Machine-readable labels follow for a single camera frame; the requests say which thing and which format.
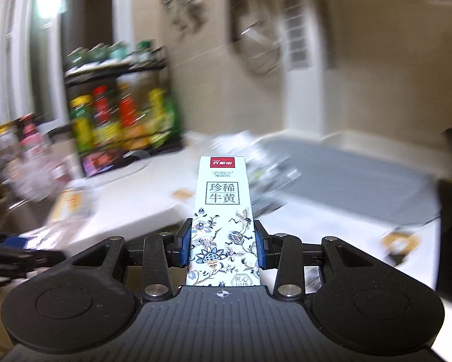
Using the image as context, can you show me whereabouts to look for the white floral paper box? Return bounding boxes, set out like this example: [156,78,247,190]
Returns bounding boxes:
[187,156,260,288]

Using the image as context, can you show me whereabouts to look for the grey counter mat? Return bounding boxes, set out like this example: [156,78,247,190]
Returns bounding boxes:
[258,136,441,225]

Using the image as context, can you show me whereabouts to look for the pink soap bottle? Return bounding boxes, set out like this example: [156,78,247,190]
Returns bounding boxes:
[20,114,46,161]

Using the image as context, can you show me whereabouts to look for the green snack bag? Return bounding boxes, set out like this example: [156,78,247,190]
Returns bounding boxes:
[149,87,181,148]

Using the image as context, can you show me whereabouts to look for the white patterned cloth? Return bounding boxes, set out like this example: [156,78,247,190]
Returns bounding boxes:
[211,132,441,288]

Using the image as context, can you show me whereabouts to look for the orange sauce bottle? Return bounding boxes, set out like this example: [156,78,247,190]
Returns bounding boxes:
[118,83,146,151]

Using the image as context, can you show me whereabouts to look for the red-cap oil bottle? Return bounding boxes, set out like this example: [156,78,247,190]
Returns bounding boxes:
[92,85,111,141]

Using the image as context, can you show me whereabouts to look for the black spice rack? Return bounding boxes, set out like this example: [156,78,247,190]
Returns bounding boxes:
[64,41,183,177]

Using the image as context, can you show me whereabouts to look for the yellow-cap green bottle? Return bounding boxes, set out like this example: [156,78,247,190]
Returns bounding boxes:
[70,95,93,152]

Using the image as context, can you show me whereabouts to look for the steel mesh strainer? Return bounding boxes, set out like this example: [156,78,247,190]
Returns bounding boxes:
[229,0,281,76]

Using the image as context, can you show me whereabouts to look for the silver wall vent grille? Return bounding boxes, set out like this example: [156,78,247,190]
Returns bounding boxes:
[279,0,311,70]

